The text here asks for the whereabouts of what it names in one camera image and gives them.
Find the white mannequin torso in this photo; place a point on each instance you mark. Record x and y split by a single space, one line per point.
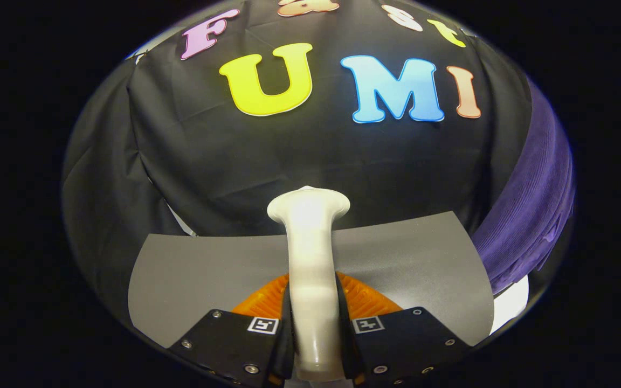
510 307

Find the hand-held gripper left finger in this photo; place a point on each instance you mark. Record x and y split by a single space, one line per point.
229 345

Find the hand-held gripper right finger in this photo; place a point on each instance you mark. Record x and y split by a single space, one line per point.
402 345

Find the grey cabinet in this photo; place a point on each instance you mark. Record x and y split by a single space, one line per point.
192 280

